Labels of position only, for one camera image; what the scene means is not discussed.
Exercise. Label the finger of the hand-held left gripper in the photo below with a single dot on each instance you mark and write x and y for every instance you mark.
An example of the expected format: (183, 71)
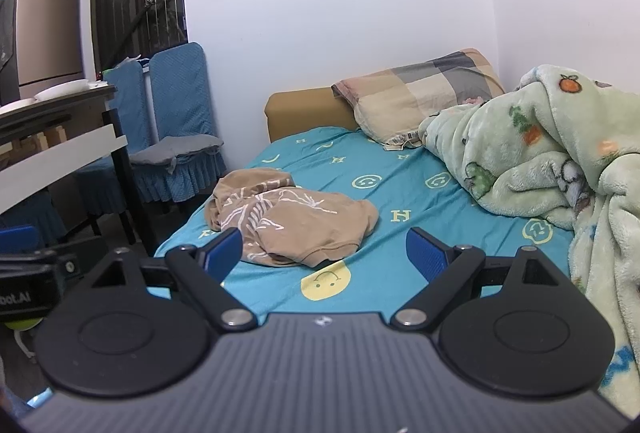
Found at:
(17, 240)

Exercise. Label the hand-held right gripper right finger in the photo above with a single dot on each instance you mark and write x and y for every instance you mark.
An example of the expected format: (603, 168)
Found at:
(425, 253)

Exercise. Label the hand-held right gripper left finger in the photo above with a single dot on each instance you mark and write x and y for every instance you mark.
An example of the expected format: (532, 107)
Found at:
(225, 253)

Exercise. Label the tan printed t-shirt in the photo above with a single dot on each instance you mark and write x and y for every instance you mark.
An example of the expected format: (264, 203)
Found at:
(310, 223)

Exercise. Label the blue covered chair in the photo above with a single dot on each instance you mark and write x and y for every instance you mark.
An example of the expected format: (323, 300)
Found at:
(180, 88)
(122, 103)
(30, 215)

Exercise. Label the yellow-green ball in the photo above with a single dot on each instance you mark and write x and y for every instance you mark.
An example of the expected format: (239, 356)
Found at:
(22, 324)

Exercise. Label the bed with teal printed sheet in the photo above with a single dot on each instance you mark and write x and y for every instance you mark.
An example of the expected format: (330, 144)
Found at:
(400, 193)

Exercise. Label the grey seat cushion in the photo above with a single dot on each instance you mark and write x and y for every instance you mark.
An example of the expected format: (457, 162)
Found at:
(175, 148)

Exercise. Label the white plate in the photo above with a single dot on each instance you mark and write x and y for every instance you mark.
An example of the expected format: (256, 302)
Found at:
(62, 89)
(17, 105)

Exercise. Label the dark wooden table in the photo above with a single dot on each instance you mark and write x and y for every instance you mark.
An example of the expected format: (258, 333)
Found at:
(60, 102)

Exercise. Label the plaid pillow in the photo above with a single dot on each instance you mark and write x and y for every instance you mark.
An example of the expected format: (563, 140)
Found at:
(410, 98)

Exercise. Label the tan padded headboard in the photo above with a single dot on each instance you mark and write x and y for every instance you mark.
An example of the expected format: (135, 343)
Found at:
(300, 113)

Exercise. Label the white metal pole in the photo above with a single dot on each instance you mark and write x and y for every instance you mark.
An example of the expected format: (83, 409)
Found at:
(147, 103)

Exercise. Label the green printed fleece blanket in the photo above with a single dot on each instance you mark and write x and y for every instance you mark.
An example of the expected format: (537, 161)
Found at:
(550, 138)

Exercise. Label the gold refrigerator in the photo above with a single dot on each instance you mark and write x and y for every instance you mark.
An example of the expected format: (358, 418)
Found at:
(50, 38)

